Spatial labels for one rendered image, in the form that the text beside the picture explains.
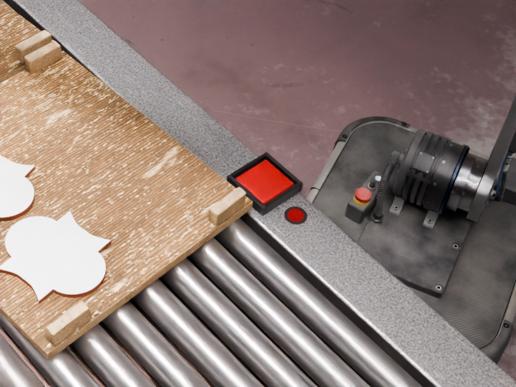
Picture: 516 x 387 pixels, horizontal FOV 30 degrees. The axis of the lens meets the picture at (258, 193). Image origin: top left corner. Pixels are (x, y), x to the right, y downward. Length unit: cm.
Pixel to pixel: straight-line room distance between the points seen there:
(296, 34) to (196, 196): 177
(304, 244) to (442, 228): 97
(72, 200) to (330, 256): 35
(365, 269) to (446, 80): 175
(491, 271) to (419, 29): 115
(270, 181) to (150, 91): 25
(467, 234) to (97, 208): 117
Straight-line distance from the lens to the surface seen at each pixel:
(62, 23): 160
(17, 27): 157
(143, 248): 125
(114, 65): 152
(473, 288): 218
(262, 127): 273
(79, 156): 136
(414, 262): 215
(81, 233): 126
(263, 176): 135
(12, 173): 133
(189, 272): 125
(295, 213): 133
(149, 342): 119
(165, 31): 300
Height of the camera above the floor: 193
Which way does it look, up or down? 49 degrees down
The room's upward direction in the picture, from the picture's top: 8 degrees clockwise
